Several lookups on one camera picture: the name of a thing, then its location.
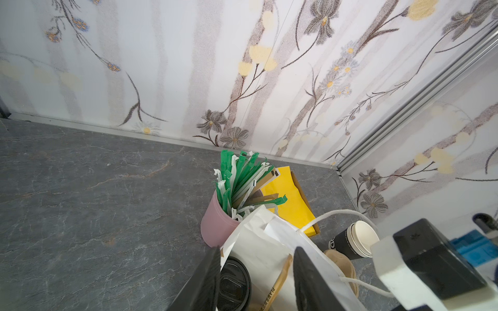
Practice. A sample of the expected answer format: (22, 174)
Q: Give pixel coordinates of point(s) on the green white straws bundle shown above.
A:
(238, 180)

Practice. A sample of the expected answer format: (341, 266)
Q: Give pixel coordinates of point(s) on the black cup lid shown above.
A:
(235, 289)

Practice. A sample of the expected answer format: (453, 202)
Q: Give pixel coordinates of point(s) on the white patterned paper bag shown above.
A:
(265, 243)

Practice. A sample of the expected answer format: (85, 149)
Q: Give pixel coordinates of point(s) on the brown paper straw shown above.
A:
(275, 290)

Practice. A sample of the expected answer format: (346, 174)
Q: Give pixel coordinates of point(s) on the brown pulp cup carrier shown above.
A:
(343, 263)

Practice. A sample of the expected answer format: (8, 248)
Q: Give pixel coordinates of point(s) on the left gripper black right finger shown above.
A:
(311, 290)

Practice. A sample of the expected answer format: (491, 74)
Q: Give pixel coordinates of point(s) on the brown cardboard napkin box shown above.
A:
(309, 215)

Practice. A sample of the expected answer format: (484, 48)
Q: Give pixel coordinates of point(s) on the black paper cup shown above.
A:
(355, 241)

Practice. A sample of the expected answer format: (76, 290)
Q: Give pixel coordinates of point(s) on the pink cup holder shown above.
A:
(216, 226)

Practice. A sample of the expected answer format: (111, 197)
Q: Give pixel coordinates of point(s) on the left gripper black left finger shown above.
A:
(201, 292)

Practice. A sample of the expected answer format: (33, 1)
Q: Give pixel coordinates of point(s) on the yellow napkins stack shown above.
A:
(283, 186)

